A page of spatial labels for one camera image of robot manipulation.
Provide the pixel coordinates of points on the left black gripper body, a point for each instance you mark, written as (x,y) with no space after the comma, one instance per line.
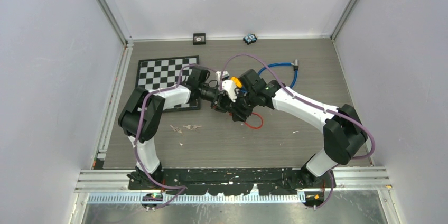
(218,96)

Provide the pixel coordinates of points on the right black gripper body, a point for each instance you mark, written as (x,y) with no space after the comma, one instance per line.
(248,99)

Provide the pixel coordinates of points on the red cable padlock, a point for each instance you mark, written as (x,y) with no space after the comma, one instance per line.
(256,121)

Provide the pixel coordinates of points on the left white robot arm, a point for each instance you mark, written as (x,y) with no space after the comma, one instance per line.
(140,118)

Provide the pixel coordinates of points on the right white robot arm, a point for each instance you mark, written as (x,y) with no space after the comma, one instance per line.
(341,128)

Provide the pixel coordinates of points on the silver key bunch right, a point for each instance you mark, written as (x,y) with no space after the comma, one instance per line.
(194,128)

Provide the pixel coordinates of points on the silver key bunch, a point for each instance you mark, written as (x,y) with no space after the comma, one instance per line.
(194,128)
(177,129)

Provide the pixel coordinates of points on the silver key bunch left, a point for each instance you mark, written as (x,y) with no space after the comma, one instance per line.
(177,129)

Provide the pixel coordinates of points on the blue yellow toy car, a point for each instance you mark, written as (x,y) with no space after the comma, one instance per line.
(235,84)

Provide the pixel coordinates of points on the small blue toy car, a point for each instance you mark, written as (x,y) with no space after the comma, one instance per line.
(250,39)

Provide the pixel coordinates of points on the small black square box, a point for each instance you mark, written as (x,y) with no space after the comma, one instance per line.
(199,39)

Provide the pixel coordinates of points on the black white chessboard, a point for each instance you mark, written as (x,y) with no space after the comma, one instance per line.
(162,72)

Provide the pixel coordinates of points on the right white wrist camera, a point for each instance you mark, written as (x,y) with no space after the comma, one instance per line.
(226,87)

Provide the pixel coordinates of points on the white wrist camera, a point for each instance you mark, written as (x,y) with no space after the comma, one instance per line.
(221,76)
(226,87)

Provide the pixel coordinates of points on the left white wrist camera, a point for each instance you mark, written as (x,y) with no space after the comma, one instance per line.
(221,76)

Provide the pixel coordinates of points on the blue cable lock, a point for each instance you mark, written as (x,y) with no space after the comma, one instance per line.
(285,69)

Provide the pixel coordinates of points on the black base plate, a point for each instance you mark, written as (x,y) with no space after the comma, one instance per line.
(229,181)

